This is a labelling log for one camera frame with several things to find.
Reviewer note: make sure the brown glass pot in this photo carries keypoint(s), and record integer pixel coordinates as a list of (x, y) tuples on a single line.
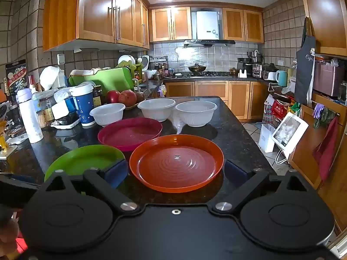
[(233, 71)]

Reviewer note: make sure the brown kiwi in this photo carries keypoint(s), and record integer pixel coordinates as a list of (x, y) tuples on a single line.
[(140, 97)]

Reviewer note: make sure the black tray white rim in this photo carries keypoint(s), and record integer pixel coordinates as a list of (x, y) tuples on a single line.
[(65, 123)]

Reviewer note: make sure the orange plastic plate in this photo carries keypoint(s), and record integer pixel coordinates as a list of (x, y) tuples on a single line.
[(176, 165)]

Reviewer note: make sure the white napkin pack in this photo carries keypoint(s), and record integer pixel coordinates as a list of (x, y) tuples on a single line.
[(50, 77)]

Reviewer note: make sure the blue paper cup white lid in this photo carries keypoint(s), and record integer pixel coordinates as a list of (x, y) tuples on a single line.
[(83, 108)]

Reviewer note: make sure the pink metallic appliance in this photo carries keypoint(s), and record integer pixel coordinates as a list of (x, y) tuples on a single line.
[(329, 78)]

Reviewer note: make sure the white bottle lavender lid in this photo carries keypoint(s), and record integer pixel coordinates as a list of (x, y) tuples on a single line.
[(31, 119)]

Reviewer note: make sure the wooden side cabinet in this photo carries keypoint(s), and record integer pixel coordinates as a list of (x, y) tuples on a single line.
[(303, 151)]

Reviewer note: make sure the yellow plastic toy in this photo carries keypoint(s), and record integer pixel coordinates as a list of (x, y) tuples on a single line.
[(4, 138)]

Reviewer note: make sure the clear plastic jar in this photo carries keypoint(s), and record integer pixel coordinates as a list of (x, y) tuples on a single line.
[(46, 108)]

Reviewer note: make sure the tall wooden wall cabinet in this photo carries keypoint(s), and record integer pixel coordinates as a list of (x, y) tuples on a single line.
[(328, 16)]

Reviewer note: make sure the green dish rack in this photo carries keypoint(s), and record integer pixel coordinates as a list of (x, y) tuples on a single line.
[(137, 73)]

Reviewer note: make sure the green cloth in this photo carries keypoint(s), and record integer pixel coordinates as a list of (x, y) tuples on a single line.
[(325, 116)]

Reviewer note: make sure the black tea packet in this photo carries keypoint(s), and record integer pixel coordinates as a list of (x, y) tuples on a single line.
[(16, 78)]

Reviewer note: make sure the white water heater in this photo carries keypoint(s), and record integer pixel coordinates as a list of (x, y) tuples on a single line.
[(207, 25)]

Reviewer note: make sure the white ribbed plastic bowl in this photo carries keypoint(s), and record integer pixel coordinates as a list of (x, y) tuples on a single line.
[(156, 112), (195, 116)]

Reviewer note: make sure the teal kettle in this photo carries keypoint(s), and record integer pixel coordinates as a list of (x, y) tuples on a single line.
[(282, 78)]

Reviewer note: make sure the magenta red plastic plate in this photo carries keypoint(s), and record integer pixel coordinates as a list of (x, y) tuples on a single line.
[(127, 135)]

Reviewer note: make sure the black gas stove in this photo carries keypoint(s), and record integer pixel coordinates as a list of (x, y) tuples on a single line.
[(214, 74)]

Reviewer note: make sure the white paper bag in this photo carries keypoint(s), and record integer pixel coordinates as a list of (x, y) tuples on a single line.
[(267, 139)]

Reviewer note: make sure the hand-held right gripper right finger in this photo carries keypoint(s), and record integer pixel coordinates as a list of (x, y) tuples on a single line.
[(235, 172)]

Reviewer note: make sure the purple yellow rubber gloves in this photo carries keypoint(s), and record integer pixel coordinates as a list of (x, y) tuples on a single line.
[(162, 90)]

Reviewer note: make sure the white wall socket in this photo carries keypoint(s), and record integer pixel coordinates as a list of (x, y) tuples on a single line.
[(61, 59)]

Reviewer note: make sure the red gift bag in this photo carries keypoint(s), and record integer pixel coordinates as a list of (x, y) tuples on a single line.
[(279, 109)]

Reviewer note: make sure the dark sauce jar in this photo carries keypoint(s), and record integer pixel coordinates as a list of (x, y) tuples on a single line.
[(97, 96)]

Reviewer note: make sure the red towel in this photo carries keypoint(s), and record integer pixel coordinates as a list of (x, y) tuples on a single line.
[(326, 151)]

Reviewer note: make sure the person's left hand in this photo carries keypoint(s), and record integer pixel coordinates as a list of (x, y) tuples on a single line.
[(8, 235)]

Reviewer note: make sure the cream cloth bag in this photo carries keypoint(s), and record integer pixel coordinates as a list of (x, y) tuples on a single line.
[(81, 72)]

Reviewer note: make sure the red apples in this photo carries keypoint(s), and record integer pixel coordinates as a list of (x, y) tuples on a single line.
[(127, 97)]

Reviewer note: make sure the white ceramic plate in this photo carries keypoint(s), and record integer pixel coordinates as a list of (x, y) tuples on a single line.
[(126, 60)]

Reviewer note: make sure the wooden wall cabinet row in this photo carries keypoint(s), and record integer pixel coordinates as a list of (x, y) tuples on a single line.
[(95, 10)]

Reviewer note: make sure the wooden base cabinets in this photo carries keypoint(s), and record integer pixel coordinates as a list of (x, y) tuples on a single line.
[(211, 90)]

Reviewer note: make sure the blue tissue pack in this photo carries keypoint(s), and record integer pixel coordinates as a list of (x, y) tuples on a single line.
[(63, 107)]

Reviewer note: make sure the green plastic plate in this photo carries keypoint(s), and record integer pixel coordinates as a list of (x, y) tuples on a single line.
[(81, 159)]

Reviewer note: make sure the white box with window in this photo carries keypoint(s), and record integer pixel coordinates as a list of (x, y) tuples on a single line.
[(288, 131)]

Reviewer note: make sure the green cutting board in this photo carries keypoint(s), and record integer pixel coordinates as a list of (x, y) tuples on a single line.
[(108, 80)]

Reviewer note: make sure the small white plastic bowl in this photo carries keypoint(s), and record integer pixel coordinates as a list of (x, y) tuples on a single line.
[(107, 116)]

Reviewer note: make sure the white bottle red cap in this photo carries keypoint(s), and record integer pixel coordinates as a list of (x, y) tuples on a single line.
[(32, 86)]

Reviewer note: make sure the black range hood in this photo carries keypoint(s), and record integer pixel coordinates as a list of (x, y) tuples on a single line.
[(210, 42)]

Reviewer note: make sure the beige foam fruit tray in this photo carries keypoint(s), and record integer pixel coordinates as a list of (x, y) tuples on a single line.
[(131, 106)]

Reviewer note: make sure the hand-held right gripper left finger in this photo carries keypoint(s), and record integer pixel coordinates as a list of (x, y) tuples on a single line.
[(116, 173)]

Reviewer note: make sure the dark apron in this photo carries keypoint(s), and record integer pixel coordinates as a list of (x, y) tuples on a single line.
[(304, 70)]

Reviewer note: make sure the clear canister jar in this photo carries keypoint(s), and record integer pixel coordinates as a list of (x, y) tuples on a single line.
[(257, 71)]

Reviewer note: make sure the dark wok with lid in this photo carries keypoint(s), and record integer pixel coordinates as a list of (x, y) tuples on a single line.
[(197, 68)]

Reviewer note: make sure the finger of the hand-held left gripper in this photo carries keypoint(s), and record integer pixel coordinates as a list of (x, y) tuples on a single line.
[(21, 185)]

